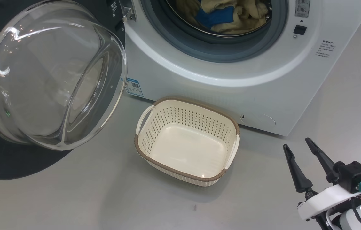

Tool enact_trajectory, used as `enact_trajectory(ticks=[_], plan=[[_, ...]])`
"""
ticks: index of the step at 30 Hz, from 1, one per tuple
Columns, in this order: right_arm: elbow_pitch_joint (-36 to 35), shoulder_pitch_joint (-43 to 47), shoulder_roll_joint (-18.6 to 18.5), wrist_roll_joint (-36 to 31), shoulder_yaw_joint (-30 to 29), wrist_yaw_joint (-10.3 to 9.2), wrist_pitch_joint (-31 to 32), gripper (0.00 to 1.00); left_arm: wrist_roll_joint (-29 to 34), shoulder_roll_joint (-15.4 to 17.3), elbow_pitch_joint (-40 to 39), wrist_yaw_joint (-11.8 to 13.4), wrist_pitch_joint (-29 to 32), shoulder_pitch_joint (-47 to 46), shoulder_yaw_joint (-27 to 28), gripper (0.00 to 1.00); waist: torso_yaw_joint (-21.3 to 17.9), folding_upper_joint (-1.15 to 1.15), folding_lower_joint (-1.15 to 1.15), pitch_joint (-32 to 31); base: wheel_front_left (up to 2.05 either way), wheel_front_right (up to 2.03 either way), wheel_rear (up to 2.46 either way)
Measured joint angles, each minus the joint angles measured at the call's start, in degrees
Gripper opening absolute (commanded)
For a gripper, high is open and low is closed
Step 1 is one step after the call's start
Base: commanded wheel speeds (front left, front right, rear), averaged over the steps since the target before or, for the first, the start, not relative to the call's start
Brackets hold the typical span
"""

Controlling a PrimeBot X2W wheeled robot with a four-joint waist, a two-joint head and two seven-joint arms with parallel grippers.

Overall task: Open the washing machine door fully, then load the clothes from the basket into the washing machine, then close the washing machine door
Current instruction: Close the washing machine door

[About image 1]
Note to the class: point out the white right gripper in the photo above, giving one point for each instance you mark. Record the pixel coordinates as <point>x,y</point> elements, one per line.
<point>322,201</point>

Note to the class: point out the cream clothes with blue cuffs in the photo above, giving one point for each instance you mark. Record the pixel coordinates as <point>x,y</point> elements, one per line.
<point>231,22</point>

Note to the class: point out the black glass washing machine door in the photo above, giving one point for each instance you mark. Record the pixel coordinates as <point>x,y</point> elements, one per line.
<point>49,80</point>

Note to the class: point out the white front-load washing machine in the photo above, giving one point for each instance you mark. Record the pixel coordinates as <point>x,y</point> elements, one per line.
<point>279,95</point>

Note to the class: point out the cream perforated laundry basket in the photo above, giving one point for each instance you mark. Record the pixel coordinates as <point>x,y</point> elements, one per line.
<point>186,150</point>

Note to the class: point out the black door latch socket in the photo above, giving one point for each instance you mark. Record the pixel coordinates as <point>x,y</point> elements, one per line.
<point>300,29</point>

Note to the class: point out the metal door hinge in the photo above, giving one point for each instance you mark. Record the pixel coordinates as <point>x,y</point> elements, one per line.
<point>129,14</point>

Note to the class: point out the round drain filter cover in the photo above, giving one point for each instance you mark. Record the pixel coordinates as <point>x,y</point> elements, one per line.
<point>258,120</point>

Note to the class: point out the printed text label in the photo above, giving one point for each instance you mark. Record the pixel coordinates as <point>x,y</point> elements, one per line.
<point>325,49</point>

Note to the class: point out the grey warning sticker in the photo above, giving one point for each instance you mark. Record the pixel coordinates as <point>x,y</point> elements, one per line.
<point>302,8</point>

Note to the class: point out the blue energy label sticker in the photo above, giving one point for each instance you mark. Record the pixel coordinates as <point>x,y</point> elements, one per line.
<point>134,87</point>

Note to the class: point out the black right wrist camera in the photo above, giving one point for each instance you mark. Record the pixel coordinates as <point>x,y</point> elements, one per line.
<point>354,175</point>

